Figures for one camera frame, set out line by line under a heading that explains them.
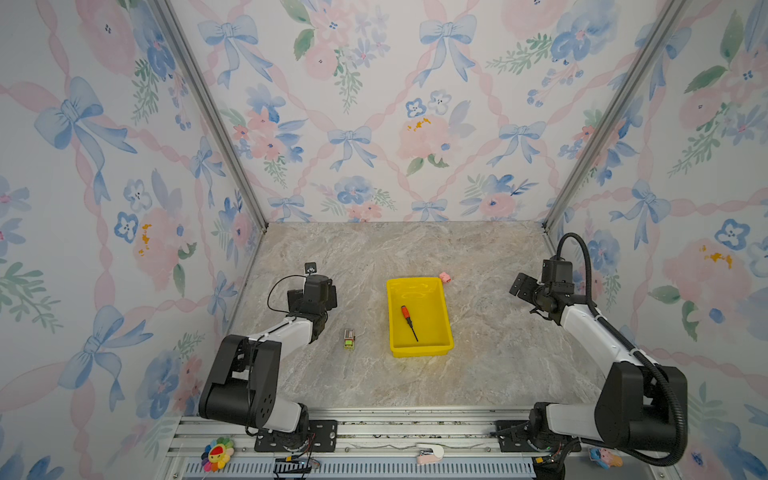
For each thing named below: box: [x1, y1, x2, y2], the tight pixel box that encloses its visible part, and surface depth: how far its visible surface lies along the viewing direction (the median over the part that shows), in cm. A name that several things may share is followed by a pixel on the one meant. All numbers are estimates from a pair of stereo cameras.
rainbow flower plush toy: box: [201, 437, 235, 472], surface depth 72 cm
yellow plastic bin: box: [386, 278, 418, 358], surface depth 92 cm
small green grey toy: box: [344, 329, 356, 350], surface depth 90 cm
